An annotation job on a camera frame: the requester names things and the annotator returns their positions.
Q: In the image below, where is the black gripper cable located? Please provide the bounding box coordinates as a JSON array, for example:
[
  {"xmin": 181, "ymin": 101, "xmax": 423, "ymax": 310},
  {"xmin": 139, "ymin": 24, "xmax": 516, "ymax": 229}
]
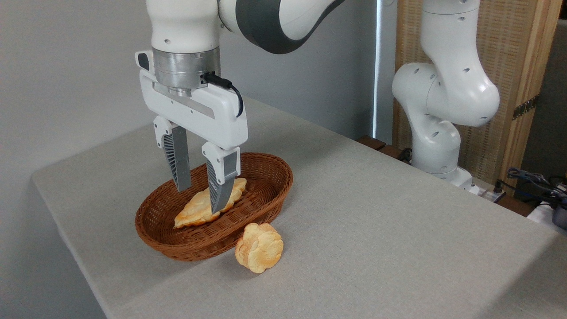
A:
[{"xmin": 200, "ymin": 72, "xmax": 245, "ymax": 118}]

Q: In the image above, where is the brown wicker basket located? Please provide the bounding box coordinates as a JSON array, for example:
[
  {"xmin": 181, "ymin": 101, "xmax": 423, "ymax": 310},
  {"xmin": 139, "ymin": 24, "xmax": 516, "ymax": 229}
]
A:
[{"xmin": 135, "ymin": 152, "xmax": 294, "ymax": 262}]

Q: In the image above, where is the brown wooden board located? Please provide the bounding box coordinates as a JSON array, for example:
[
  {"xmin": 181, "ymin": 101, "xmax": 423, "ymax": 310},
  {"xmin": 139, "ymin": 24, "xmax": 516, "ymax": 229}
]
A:
[{"xmin": 357, "ymin": 135, "xmax": 413, "ymax": 165}]

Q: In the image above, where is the black cable bundle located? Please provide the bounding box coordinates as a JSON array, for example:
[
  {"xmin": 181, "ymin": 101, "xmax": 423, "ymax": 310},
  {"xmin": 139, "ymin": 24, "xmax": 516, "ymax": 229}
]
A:
[{"xmin": 494, "ymin": 167, "xmax": 567, "ymax": 205}]

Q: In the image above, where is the round golden bread roll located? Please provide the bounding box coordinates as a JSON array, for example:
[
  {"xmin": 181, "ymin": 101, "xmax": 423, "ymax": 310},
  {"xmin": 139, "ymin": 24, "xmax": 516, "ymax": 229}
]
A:
[{"xmin": 235, "ymin": 223, "xmax": 284, "ymax": 274}]

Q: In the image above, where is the metal screen hinge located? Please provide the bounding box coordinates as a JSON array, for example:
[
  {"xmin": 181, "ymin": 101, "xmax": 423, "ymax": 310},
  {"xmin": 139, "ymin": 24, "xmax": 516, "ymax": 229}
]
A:
[{"xmin": 513, "ymin": 94, "xmax": 540, "ymax": 120}]

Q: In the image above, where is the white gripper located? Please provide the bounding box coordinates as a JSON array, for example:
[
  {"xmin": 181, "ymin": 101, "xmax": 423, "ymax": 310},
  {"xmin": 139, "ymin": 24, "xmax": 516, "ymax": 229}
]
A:
[{"xmin": 135, "ymin": 50, "xmax": 249, "ymax": 214}]

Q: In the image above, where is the woven bamboo wooden screen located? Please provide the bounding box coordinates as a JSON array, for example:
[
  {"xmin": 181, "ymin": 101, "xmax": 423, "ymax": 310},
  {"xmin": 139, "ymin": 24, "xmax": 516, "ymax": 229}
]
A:
[{"xmin": 394, "ymin": 0, "xmax": 563, "ymax": 187}]

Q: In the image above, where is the dark grey device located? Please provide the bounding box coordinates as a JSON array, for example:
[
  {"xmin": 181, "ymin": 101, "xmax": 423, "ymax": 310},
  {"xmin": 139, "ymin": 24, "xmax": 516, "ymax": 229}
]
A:
[{"xmin": 551, "ymin": 203, "xmax": 567, "ymax": 230}]

